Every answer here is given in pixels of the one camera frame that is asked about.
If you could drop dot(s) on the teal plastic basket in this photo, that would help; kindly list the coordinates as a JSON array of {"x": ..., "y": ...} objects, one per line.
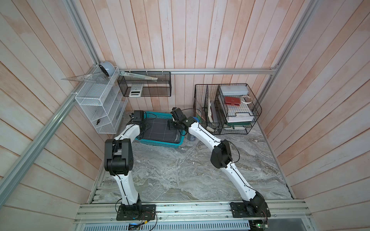
[{"x": 157, "y": 143}]

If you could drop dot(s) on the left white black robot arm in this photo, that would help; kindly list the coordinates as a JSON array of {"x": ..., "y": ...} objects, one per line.
[{"x": 119, "y": 158}]

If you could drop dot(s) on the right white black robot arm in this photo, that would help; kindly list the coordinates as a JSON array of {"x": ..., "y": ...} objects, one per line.
[{"x": 221, "y": 158}]

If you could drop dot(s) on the white calculator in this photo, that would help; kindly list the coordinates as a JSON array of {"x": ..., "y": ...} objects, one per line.
[{"x": 136, "y": 90}]

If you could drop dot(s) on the clear triangle ruler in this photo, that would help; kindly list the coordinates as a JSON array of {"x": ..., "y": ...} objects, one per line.
[{"x": 98, "y": 78}]

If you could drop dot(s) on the white pencil case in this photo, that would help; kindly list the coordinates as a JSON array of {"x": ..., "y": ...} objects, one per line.
[{"x": 234, "y": 90}]

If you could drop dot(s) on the grey round tape roll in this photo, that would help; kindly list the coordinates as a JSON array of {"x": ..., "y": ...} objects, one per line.
[{"x": 107, "y": 68}]

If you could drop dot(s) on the red wallet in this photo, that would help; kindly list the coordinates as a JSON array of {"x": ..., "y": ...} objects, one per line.
[{"x": 233, "y": 101}]

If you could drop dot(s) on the white book stack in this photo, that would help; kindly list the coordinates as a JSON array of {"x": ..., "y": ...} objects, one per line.
[{"x": 240, "y": 117}]

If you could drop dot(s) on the white tape roll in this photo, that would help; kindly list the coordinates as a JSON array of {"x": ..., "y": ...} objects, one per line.
[{"x": 245, "y": 99}]

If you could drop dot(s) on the white wire wall shelf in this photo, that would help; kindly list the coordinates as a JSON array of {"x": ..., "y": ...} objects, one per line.
[{"x": 103, "y": 104}]

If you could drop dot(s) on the black wire wall basket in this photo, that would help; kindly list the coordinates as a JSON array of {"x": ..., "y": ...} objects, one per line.
[{"x": 155, "y": 84}]

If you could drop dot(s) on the black wire desk organizer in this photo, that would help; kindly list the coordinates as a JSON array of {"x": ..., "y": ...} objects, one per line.
[{"x": 211, "y": 111}]

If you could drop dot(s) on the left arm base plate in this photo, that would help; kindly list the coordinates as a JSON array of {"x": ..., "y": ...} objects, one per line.
[{"x": 136, "y": 212}]

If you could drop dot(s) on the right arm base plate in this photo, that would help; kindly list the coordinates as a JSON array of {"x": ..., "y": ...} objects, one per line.
[{"x": 247, "y": 209}]

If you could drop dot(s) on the aluminium mounting rail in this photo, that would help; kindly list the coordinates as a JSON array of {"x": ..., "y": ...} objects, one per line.
[{"x": 192, "y": 211}]

